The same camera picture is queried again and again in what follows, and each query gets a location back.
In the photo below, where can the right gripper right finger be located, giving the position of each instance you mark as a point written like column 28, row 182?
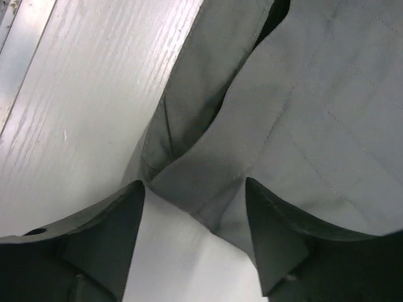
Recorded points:
column 300, row 257

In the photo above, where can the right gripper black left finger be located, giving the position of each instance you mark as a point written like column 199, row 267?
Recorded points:
column 82, row 257

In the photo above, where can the grey skirt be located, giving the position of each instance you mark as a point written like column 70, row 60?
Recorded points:
column 303, row 96

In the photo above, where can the aluminium rail frame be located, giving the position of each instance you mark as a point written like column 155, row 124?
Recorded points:
column 22, row 26

